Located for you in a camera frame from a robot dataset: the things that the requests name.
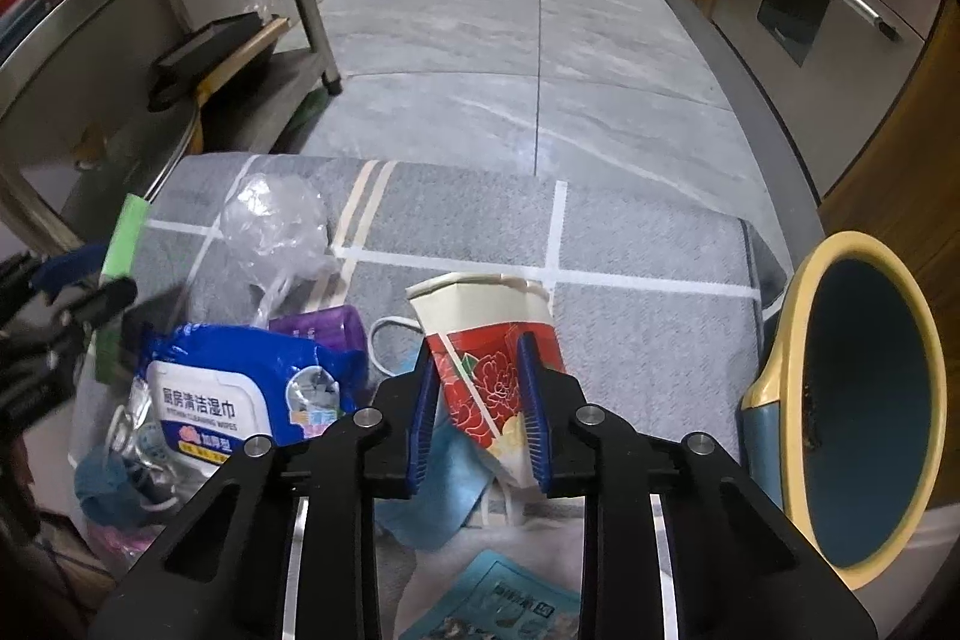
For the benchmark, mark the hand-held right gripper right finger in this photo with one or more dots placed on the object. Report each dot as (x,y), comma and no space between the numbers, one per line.
(534,415)

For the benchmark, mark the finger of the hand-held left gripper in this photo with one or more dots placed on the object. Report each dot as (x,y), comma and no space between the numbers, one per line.
(71,267)
(97,302)

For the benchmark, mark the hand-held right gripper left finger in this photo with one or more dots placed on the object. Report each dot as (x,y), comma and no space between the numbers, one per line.
(420,430)

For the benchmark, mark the red floral paper cup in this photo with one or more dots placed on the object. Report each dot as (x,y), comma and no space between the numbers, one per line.
(480,310)

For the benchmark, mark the purple plastic bottle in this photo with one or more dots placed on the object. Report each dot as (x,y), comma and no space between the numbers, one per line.
(322,329)

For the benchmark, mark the blue bin with yellow rim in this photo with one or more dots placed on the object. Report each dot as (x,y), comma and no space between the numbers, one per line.
(862,385)

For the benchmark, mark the blue face mask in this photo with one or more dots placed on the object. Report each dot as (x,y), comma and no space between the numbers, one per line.
(442,497)

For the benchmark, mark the blue cloth piece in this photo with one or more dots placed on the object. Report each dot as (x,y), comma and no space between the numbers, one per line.
(105,479)

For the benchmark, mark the dark pan with lid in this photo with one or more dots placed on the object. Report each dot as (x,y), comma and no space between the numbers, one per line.
(172,153)

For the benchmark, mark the blue wet wipes pack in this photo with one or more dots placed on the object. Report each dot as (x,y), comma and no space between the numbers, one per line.
(225,400)

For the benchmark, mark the teal foil packet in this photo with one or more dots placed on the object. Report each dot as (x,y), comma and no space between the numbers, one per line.
(480,595)

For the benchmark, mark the crumpled clear plastic bag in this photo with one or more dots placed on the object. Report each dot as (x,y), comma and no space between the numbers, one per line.
(277,220)

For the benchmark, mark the grey checked mat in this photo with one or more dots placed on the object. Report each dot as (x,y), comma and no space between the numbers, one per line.
(637,235)

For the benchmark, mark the pink packet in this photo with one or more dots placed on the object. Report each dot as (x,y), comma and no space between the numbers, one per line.
(127,546)

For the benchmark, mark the stainless steel rack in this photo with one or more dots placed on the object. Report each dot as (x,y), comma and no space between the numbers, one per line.
(75,40)

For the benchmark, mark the black tray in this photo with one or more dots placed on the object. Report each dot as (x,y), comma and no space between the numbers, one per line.
(210,48)

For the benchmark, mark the green cloth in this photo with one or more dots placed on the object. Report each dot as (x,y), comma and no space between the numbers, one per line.
(311,111)

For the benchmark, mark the wooden cutting board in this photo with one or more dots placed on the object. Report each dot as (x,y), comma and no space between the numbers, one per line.
(259,44)

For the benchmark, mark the wooden cabinet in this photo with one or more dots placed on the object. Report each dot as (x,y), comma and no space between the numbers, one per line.
(900,160)

